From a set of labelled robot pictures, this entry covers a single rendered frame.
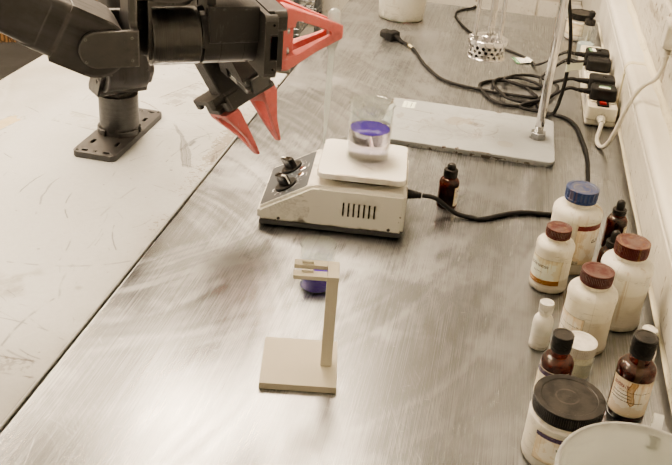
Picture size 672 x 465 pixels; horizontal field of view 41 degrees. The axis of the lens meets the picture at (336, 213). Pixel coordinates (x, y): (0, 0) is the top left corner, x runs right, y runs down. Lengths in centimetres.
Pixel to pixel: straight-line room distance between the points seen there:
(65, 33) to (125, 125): 61
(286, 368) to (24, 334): 29
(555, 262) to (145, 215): 55
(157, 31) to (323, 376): 39
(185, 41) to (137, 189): 47
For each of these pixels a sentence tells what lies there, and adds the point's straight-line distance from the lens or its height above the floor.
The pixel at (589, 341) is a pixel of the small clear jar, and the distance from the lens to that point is 101.
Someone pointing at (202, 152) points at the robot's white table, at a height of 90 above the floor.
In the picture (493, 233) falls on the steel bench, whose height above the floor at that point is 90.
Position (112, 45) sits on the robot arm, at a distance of 87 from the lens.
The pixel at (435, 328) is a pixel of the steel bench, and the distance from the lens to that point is 105.
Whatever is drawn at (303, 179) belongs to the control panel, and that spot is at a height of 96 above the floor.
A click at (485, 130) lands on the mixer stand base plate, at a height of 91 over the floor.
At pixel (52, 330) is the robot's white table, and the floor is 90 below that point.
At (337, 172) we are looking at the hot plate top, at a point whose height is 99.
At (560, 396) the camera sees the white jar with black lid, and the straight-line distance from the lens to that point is 87.
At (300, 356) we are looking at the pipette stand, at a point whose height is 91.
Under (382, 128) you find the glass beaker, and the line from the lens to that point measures 119.
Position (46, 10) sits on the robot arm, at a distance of 86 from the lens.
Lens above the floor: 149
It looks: 28 degrees down
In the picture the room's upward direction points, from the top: 5 degrees clockwise
